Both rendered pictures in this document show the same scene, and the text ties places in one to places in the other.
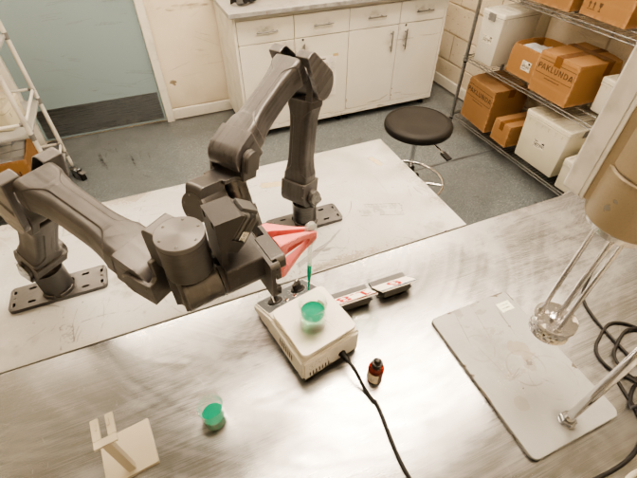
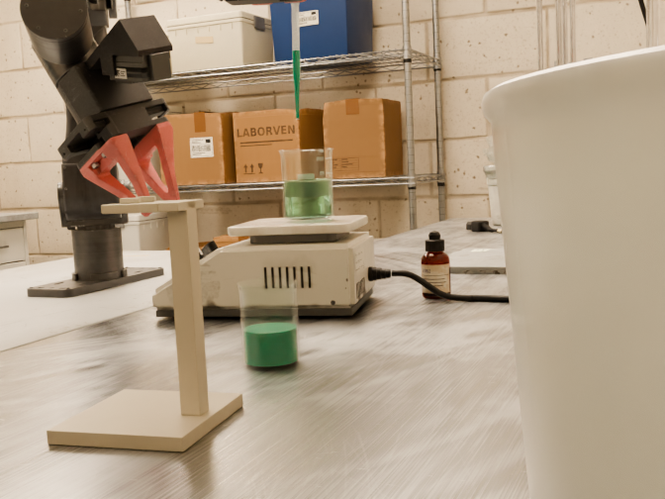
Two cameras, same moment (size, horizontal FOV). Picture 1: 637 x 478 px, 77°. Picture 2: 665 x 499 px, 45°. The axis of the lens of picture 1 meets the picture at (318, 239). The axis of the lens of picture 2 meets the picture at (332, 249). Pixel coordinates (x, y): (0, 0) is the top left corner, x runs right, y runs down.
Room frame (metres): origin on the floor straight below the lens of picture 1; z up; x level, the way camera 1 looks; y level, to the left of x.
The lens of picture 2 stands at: (-0.17, 0.55, 1.04)
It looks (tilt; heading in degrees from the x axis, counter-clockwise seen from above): 6 degrees down; 316
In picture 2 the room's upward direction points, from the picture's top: 3 degrees counter-clockwise
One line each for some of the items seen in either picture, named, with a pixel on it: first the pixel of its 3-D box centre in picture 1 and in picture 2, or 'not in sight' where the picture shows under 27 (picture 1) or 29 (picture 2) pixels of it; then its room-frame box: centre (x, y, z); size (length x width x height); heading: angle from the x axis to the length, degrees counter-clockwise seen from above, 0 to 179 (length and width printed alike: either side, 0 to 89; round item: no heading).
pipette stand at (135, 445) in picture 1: (117, 438); (142, 312); (0.23, 0.32, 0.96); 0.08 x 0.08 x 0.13; 30
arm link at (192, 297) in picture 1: (198, 281); not in sight; (0.33, 0.15, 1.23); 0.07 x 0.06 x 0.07; 124
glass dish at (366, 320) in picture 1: (365, 321); not in sight; (0.48, -0.10, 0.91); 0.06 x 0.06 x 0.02
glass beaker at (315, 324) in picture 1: (312, 314); (309, 183); (0.42, 0.01, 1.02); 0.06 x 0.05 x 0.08; 169
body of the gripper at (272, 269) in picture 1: (242, 265); not in sight; (0.36, 0.10, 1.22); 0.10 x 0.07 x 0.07; 34
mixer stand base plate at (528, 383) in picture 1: (517, 363); (555, 259); (0.39, -0.39, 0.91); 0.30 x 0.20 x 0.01; 23
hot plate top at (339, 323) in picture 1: (313, 319); (300, 225); (0.44, 0.01, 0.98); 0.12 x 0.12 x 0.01; 34
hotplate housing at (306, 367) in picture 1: (306, 322); (278, 268); (0.46, 0.02, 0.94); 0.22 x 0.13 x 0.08; 34
